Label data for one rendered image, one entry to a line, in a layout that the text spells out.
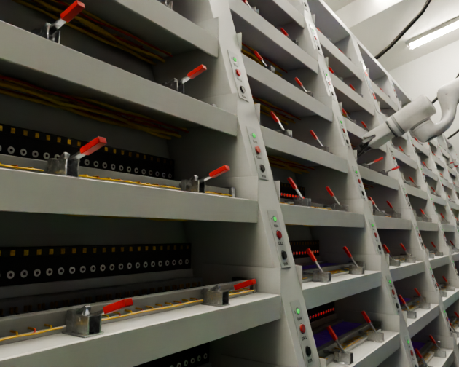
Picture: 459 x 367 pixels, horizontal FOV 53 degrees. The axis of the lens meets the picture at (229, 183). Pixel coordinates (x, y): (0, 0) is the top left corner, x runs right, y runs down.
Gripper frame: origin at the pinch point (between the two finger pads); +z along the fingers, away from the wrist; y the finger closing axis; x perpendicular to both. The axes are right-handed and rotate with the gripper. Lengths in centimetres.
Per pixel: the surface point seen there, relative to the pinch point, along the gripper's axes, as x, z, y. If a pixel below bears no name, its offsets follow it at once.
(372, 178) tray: 11.6, 1.0, -2.4
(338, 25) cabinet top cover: -68, -18, -29
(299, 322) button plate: 52, 8, 92
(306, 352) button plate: 57, 9, 92
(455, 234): 33, 10, -184
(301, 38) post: -40.0, -9.7, 26.2
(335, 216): 29, 4, 53
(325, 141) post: -1.2, 2.4, 26.3
